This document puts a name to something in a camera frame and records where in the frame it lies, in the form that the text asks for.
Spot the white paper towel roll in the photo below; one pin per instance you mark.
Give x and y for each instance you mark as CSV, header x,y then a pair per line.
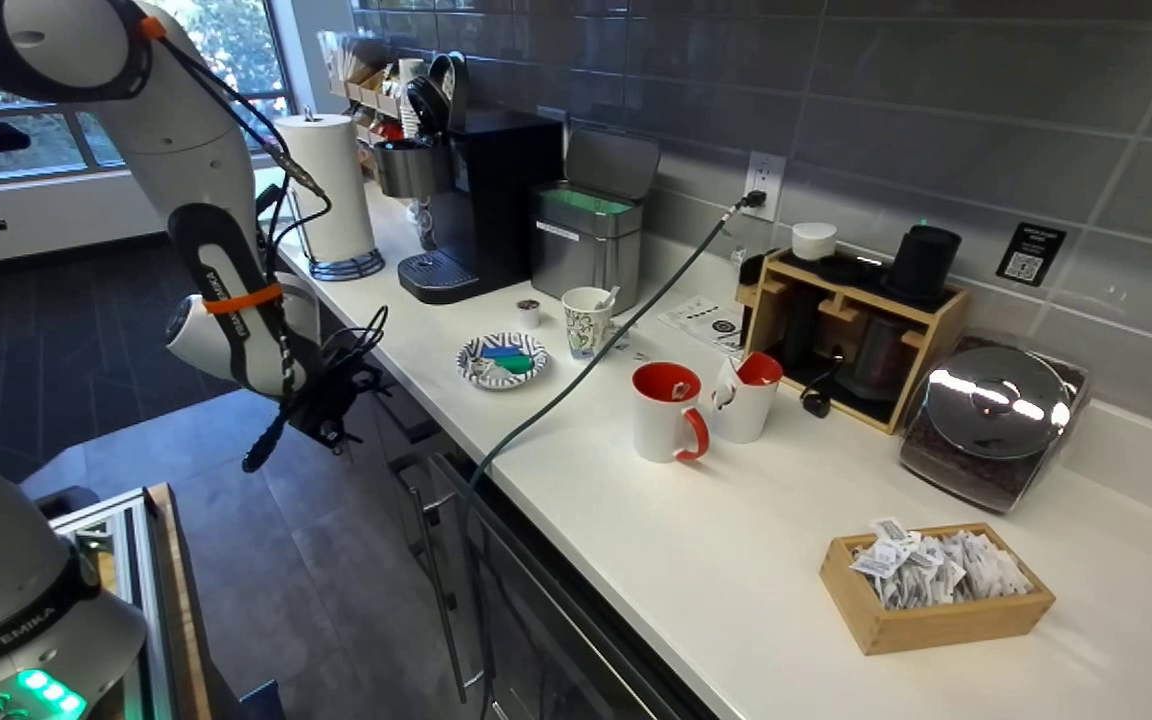
x,y
328,199

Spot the red and white mug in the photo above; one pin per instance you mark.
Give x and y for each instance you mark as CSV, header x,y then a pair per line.
x,y
664,413

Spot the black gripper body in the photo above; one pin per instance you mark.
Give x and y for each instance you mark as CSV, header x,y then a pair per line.
x,y
323,402

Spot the white mug red interior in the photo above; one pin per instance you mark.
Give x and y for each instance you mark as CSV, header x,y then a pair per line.
x,y
746,395

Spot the small creamer cup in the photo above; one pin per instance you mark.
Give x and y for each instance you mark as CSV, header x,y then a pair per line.
x,y
530,313

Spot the small white cup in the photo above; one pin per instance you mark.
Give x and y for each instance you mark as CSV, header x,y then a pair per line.
x,y
815,242

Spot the round steel kitchen scale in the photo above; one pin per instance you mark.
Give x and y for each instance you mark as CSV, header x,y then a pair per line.
x,y
989,416

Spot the white wall outlet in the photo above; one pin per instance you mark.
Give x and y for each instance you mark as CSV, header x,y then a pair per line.
x,y
766,175

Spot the aluminium frame cart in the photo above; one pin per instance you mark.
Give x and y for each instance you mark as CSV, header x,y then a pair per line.
x,y
143,558

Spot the black Keurig coffee maker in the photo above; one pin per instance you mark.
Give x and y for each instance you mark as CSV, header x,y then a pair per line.
x,y
470,175

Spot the wooden box of sachets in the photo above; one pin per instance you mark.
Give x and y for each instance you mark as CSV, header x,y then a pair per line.
x,y
928,585

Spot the blue patterned paper plate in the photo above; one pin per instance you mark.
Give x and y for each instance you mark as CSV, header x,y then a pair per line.
x,y
484,374

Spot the patterned paper cup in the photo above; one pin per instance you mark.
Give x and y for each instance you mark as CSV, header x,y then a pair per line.
x,y
584,316

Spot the wooden organizer rack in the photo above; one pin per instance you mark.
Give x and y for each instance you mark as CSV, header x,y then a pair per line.
x,y
842,343

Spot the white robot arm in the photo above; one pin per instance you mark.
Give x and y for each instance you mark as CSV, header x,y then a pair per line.
x,y
181,134

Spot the small black wall sign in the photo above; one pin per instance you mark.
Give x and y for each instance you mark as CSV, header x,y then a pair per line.
x,y
1031,254

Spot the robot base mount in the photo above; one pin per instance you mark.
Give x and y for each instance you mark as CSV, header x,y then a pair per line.
x,y
55,612

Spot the steel pod container box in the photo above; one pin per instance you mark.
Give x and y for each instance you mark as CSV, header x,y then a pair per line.
x,y
584,228

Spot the black cylinder jar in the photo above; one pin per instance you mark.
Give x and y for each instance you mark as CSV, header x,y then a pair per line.
x,y
921,266

